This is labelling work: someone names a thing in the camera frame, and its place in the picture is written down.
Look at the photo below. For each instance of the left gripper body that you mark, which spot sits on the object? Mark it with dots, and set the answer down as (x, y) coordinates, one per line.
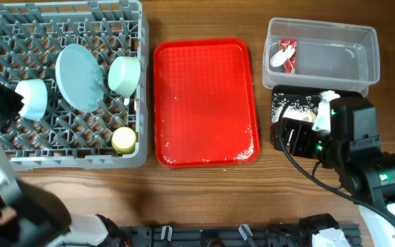
(5, 104)

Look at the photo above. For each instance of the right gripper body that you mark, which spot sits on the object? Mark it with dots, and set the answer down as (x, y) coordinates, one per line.
(307, 143)

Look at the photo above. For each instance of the blue bowl with food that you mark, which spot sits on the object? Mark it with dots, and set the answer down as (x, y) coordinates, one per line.
(34, 93)

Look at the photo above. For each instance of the red snack wrapper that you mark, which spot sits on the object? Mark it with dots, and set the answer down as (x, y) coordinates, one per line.
(290, 64)

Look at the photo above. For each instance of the white napkin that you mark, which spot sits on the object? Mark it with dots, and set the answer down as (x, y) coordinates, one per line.
(279, 58)

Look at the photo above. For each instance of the light blue plate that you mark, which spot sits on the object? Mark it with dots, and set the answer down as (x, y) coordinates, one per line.
(78, 76)

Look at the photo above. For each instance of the yellow cup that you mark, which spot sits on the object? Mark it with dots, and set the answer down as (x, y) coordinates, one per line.
(124, 140)

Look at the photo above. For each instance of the green bowl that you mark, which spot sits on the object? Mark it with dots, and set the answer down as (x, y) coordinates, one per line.
(124, 74)

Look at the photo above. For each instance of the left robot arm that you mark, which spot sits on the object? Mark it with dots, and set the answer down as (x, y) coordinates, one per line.
(31, 216)

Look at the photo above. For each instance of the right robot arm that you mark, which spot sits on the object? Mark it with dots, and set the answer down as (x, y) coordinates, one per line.
(351, 146)

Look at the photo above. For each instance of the grey dishwasher rack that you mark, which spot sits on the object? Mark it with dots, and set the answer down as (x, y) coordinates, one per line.
(31, 37)

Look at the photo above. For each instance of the spilled rice and food scraps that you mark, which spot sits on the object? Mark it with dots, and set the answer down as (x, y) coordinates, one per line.
(303, 108)

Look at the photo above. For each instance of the black tray bin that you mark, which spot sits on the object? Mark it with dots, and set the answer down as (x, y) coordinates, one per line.
(295, 90)

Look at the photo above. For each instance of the clear plastic bin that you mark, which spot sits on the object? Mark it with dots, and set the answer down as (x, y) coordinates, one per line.
(333, 56)

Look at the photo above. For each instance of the red plastic tray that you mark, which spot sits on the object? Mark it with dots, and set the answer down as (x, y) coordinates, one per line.
(204, 107)

